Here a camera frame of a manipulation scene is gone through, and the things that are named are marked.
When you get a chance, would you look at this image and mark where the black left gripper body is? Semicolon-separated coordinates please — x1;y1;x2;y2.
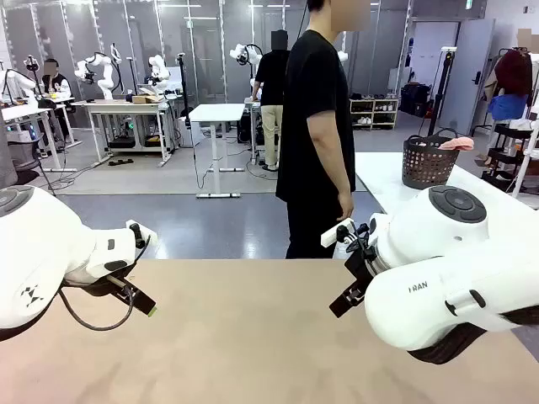
95;273;137;301

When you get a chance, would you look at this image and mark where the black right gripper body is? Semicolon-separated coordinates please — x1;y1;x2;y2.
344;246;381;292

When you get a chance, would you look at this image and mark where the pink towel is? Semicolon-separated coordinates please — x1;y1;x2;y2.
437;136;476;153

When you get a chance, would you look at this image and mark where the person's right forearm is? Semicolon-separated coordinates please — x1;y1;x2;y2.
313;138;353;196

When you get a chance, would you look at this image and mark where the person's right hand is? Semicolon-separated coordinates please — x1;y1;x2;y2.
336;190;356;222

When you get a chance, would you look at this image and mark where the white side table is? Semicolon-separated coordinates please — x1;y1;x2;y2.
355;151;539;216

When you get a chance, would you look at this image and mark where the dark perforated laundry basket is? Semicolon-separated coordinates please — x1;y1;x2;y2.
401;127;462;191

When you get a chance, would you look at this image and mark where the black office chair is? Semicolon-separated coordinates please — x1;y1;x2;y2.
5;138;58;197

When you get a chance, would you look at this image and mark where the wooden shoe rack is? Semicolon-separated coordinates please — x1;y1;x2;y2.
349;97;400;130

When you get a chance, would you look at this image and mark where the person in black t-shirt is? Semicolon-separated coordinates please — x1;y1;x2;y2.
275;0;372;260

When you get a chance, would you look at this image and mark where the black suitcase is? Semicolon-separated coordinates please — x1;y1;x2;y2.
398;82;433;119

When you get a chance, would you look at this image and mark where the white desk with cardboard box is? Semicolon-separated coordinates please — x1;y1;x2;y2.
82;98;175;168

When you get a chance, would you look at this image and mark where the long white lab desk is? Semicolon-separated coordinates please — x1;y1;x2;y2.
0;104;79;174

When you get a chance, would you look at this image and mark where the tall black stand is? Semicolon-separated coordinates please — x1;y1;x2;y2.
426;46;458;137

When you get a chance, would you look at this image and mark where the black rolling shelf cart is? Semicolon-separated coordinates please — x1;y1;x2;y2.
481;122;538;189

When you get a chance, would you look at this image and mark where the small white standing desk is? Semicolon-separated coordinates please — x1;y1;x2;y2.
189;102;247;199

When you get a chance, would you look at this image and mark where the seated person in dark jacket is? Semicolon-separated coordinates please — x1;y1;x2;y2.
40;58;73;143

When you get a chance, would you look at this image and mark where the standing person in beige trousers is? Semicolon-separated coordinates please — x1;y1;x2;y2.
251;29;292;172

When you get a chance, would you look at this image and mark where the slim black tripod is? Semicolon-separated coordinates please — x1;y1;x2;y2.
176;51;191;120

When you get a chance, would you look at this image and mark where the blue garment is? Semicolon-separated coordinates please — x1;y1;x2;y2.
488;93;530;122

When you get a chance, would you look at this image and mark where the grey door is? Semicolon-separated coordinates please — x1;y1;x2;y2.
437;18;496;137

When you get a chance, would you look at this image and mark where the dark red jacket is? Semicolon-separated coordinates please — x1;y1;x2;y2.
494;49;534;98

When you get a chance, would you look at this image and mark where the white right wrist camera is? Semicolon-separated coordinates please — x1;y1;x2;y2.
320;218;355;249

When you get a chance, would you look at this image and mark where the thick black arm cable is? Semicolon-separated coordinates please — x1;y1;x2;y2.
57;288;141;332

